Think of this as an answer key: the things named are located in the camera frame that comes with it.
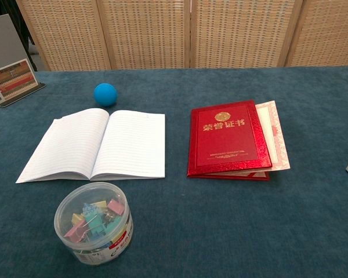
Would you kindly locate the pink binder clip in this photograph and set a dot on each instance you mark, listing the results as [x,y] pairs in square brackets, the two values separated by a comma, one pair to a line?
[116,206]
[74,232]

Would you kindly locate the teal velvet tablecloth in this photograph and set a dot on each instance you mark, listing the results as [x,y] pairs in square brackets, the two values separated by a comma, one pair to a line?
[174,202]

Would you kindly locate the pink bordered certificate paper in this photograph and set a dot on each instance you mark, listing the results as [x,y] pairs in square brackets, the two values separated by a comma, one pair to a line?
[275,139]

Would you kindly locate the printed card in stand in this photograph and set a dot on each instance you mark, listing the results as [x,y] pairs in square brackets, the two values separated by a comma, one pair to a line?
[13,81]

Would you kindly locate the white lined paper notebook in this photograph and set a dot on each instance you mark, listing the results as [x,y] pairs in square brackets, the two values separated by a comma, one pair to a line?
[75,144]

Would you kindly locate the woven wooden folding screen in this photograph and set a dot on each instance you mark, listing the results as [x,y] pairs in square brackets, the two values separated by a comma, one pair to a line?
[174,32]

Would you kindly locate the teal binder clip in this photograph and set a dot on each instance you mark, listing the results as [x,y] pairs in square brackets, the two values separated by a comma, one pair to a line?
[94,224]

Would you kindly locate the clear round plastic clip tub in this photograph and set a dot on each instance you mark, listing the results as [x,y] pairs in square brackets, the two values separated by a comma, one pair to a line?
[92,226]

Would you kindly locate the grey display board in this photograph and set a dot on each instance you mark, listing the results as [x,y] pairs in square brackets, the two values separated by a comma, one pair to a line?
[5,43]

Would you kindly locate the blue rubber ball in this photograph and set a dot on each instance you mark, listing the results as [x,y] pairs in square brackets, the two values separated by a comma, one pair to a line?
[105,94]

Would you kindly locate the yellow binder clip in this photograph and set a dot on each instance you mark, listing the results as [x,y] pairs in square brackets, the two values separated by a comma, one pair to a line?
[99,205]
[77,218]

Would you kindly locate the red honor certificate folder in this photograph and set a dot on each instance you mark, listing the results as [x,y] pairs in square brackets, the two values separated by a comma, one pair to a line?
[226,139]

